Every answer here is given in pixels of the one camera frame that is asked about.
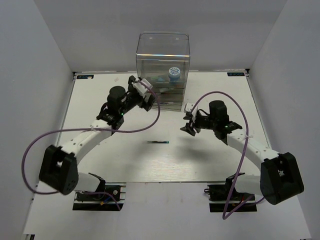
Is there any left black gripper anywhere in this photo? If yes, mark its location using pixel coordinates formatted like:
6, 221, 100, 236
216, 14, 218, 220
119, 76, 157, 116

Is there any green refill pen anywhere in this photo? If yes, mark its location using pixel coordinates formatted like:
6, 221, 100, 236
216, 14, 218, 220
147, 140, 170, 144

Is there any blue cleaning gel jar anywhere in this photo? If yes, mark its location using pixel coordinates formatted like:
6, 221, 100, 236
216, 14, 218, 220
168, 66, 181, 82

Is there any clear plastic drawer organizer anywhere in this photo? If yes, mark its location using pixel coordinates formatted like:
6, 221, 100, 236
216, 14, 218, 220
135, 32, 191, 111

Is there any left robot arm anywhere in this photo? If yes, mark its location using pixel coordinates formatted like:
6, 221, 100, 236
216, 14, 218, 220
39, 75, 157, 200

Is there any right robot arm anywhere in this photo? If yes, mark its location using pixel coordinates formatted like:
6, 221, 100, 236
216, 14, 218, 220
181, 100, 305, 205

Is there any left blue table label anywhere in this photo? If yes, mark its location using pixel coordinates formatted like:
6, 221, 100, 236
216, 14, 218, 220
76, 74, 94, 80

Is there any blue table label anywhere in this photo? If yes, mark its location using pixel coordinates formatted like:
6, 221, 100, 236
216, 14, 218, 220
227, 72, 245, 77
76, 74, 94, 80

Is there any right blue table label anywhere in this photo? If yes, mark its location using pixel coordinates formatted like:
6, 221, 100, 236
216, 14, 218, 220
227, 72, 245, 77

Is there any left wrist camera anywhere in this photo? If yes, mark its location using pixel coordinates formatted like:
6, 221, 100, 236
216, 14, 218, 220
131, 78, 153, 99

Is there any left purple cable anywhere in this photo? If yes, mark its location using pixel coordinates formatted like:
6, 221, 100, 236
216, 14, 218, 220
21, 79, 161, 210

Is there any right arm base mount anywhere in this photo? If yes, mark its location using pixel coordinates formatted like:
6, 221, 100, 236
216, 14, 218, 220
204, 183, 257, 213

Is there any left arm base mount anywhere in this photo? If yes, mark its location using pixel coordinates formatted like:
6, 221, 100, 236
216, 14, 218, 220
72, 182, 127, 212

